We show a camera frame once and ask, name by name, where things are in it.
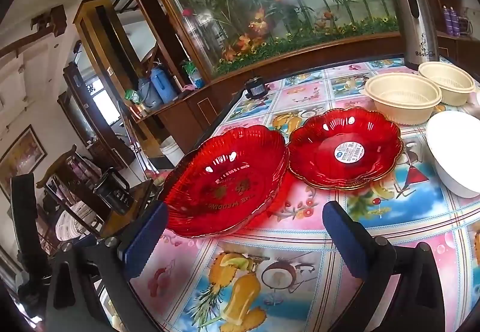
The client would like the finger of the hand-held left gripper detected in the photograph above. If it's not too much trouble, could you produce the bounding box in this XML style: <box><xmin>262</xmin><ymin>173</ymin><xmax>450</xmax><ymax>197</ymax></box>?
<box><xmin>10</xmin><ymin>173</ymin><xmax>39</xmax><ymax>265</ymax></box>

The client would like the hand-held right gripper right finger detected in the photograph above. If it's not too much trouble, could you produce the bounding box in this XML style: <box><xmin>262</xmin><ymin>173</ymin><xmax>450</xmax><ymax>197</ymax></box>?
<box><xmin>322</xmin><ymin>200</ymin><xmax>446</xmax><ymax>332</ymax></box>

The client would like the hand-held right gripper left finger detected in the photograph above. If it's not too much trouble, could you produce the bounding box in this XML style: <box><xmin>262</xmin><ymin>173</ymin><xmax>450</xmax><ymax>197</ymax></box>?
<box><xmin>44</xmin><ymin>200</ymin><xmax>169</xmax><ymax>332</ymax></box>

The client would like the red plate with white sticker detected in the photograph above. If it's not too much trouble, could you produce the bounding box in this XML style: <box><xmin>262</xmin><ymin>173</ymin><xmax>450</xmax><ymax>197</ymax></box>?
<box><xmin>287</xmin><ymin>107</ymin><xmax>404</xmax><ymax>190</ymax></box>

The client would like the red plate with gold lettering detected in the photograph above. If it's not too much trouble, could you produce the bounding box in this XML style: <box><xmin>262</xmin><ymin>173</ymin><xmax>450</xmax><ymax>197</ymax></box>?
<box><xmin>157</xmin><ymin>125</ymin><xmax>290</xmax><ymax>239</ymax></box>

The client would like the white bowl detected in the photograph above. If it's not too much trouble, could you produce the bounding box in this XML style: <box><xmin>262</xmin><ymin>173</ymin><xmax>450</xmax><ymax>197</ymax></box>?
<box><xmin>425</xmin><ymin>110</ymin><xmax>480</xmax><ymax>198</ymax></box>

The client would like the beige plastic bowl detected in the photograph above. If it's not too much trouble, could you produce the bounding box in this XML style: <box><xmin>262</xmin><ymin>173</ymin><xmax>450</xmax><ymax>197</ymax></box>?
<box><xmin>364</xmin><ymin>72</ymin><xmax>443</xmax><ymax>126</ymax></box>
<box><xmin>417</xmin><ymin>61</ymin><xmax>477</xmax><ymax>107</ymax></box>

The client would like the wooden side table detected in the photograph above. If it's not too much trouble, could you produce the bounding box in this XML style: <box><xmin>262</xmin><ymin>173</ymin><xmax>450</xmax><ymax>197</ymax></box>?
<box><xmin>98</xmin><ymin>178</ymin><xmax>159</xmax><ymax>239</ymax></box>

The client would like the fruit print tablecloth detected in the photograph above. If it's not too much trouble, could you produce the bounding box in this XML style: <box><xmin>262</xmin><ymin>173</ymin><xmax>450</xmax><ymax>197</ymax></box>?
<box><xmin>101</xmin><ymin>57</ymin><xmax>480</xmax><ymax>332</ymax></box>

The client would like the framed picture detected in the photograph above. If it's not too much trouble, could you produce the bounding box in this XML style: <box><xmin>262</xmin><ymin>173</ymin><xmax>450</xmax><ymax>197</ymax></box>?
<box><xmin>0</xmin><ymin>125</ymin><xmax>48</xmax><ymax>201</ymax></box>

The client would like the black kettle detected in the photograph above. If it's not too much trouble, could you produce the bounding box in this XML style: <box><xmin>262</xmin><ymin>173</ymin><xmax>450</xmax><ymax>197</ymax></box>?
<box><xmin>93</xmin><ymin>167</ymin><xmax>136</xmax><ymax>215</ymax></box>

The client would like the wooden chair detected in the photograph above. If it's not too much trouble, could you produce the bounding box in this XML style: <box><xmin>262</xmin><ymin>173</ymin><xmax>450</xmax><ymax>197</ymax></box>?
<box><xmin>35</xmin><ymin>144</ymin><xmax>109</xmax><ymax>239</ymax></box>

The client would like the white bucket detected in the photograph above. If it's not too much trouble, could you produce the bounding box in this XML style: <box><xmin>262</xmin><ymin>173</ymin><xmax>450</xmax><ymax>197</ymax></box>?
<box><xmin>159</xmin><ymin>136</ymin><xmax>185</xmax><ymax>166</ymax></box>

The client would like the wooden sideboard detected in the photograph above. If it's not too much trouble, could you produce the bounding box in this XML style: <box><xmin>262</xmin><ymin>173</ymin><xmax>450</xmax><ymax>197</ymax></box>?
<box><xmin>135</xmin><ymin>82</ymin><xmax>246</xmax><ymax>154</ymax></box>

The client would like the grey-blue jug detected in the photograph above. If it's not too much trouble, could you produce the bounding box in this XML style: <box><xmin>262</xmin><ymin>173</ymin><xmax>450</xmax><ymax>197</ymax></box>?
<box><xmin>137</xmin><ymin>77</ymin><xmax>162</xmax><ymax>109</ymax></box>

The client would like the blue thermos jug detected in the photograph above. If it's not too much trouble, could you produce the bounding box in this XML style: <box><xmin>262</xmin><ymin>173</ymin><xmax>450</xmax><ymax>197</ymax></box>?
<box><xmin>150</xmin><ymin>67</ymin><xmax>178</xmax><ymax>103</ymax></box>

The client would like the small black device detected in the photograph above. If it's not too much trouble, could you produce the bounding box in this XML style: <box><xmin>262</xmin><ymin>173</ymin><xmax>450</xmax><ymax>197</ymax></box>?
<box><xmin>244</xmin><ymin>77</ymin><xmax>268</xmax><ymax>100</ymax></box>

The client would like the stainless steel thermos flask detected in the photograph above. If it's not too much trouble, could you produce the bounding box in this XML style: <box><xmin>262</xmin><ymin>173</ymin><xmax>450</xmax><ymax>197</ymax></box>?
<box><xmin>382</xmin><ymin>0</ymin><xmax>440</xmax><ymax>71</ymax></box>

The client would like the glass panel with artificial flowers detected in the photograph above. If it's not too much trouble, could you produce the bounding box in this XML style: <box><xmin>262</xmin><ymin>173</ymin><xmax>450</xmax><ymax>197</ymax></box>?
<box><xmin>129</xmin><ymin>0</ymin><xmax>413</xmax><ymax>82</ymax></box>

